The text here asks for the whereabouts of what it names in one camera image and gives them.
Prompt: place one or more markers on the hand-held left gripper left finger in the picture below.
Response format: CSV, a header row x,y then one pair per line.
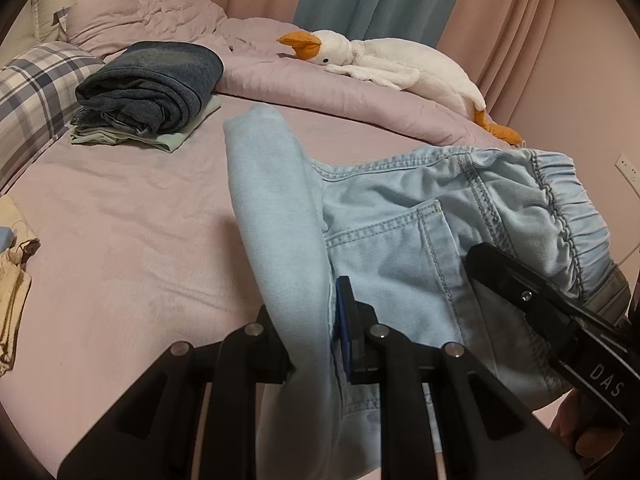
x,y
270,360

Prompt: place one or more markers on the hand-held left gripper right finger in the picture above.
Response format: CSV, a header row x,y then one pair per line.
x,y
342,320

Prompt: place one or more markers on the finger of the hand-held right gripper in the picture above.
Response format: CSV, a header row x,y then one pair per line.
x,y
515,285

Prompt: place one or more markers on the light blue jeans pants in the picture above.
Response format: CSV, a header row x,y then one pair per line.
x,y
400,240

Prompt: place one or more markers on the folded light green pants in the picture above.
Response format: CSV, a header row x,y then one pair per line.
x,y
170,142

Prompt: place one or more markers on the person's right hand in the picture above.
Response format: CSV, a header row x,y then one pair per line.
x,y
567,420

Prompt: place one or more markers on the pink bed sheet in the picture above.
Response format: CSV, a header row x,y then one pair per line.
x,y
125,220

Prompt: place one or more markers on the pink duvet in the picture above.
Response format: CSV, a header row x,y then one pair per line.
x,y
300,85

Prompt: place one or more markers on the white goose plush toy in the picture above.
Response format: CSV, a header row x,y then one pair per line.
x,y
390,60

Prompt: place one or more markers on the beige cloth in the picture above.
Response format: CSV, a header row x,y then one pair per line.
x,y
12,300

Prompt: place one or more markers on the small blue cloth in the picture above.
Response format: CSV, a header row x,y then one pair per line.
x,y
4,238

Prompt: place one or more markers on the folded dark blue jeans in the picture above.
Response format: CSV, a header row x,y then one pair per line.
x,y
150,80

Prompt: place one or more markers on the plaid pillow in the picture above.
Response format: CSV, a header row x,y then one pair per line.
x,y
35,95

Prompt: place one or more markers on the cream white pillow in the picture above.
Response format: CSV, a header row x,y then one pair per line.
x,y
55,5

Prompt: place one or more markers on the white wall socket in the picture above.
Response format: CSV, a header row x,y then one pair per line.
x,y
627,166

